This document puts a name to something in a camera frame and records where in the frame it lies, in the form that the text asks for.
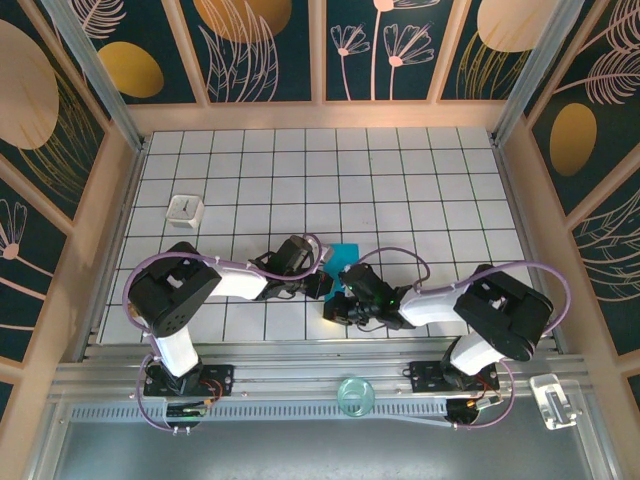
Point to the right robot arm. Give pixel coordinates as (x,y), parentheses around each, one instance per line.
(505,315)

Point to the grey sheet metal cover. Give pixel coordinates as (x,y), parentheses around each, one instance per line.
(300,450)

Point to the wall panel single flower outline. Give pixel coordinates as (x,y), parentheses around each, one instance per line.
(20,280)

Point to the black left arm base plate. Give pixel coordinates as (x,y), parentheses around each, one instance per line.
(220,380)

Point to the wall panel pink leaf outlines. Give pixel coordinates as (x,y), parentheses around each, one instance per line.
(610,260)

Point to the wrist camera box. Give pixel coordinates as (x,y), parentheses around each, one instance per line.
(322,250)
(343,274)

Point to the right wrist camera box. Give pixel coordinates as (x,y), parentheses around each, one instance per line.
(343,274)

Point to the wall panel yellow oval feather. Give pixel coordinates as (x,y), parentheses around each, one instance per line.
(130,70)

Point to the aluminium table edge rail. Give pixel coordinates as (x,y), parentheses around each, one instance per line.
(115,240)
(530,225)

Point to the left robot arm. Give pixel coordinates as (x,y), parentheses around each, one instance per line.
(170,295)

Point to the blue paper sheet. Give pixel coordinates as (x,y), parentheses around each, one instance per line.
(345,255)

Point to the wall panel large cream disc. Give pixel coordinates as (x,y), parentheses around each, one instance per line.
(30,90)

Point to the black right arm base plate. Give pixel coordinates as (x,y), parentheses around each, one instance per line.
(425,377)

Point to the clear acrylic bracket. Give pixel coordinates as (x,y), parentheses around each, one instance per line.
(555,400)

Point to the wall panel yellow oval fern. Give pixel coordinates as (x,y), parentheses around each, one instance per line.
(575,140)

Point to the wall panel cream circle stems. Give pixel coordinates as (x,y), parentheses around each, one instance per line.
(500,25)

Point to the aluminium frame post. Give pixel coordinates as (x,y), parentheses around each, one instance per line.
(97,75)
(535,75)

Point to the wall panel pink flowers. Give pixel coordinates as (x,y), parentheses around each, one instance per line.
(360,30)

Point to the wide aluminium mounting rail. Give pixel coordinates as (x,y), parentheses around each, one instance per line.
(300,370)

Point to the clear glass cup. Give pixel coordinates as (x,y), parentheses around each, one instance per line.
(356,397)

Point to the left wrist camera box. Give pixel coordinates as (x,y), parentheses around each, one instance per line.
(322,250)

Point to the wall panel orange circle leaves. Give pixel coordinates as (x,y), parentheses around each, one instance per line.
(240,50)

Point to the white square alarm clock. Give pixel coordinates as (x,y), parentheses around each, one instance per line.
(184,211)

